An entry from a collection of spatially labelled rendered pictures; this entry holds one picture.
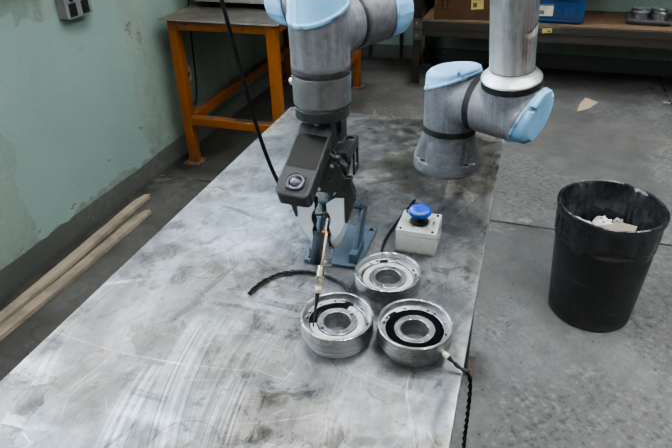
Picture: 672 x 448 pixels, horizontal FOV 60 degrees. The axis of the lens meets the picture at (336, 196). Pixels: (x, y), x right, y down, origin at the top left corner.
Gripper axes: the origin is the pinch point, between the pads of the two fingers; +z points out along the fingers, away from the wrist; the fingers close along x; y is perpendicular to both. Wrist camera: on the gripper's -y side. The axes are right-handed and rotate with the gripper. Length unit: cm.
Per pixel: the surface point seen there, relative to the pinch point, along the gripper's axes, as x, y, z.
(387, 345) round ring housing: -11.3, -7.9, 10.1
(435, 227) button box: -13.6, 21.0, 8.7
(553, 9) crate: -45, 350, 40
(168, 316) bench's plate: 23.3, -7.4, 13.1
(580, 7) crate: -61, 347, 38
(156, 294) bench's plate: 28.0, -3.1, 13.1
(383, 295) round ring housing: -8.5, 2.0, 9.8
